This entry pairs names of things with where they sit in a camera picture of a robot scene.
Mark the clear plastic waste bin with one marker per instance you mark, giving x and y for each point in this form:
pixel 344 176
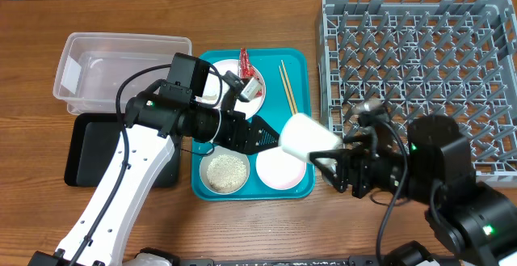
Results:
pixel 94 64

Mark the grey bowl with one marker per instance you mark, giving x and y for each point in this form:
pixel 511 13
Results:
pixel 219 151

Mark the pink bowl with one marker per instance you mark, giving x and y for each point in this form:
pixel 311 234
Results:
pixel 279 170

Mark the wooden chopstick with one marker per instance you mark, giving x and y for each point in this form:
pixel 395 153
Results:
pixel 289 86
pixel 286 91

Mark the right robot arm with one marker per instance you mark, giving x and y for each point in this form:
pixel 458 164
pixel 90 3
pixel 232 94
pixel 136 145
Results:
pixel 474 221

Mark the large white plate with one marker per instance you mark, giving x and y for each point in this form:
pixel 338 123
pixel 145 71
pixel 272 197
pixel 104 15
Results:
pixel 211 89

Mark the grey dishwasher rack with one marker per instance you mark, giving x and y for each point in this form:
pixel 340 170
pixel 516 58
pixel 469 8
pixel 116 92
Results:
pixel 425 57

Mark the white rice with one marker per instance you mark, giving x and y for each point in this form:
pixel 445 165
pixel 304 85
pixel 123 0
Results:
pixel 226 173

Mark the teal serving tray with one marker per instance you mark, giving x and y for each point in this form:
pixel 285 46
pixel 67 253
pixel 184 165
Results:
pixel 275 112

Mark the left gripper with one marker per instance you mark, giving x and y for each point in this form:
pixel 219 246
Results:
pixel 248 142

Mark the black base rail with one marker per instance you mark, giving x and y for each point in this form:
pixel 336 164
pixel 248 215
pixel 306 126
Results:
pixel 353 260

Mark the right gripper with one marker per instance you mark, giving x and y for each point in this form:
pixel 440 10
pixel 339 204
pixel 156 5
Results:
pixel 359 154

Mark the red snack wrapper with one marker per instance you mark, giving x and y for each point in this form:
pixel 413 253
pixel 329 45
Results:
pixel 245 69

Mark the black plastic tray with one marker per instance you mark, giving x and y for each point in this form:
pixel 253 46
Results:
pixel 94 140

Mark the white cup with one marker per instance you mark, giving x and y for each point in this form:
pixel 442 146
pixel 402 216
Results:
pixel 302 135

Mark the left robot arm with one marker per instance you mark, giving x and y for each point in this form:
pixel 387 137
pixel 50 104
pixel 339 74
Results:
pixel 195 101

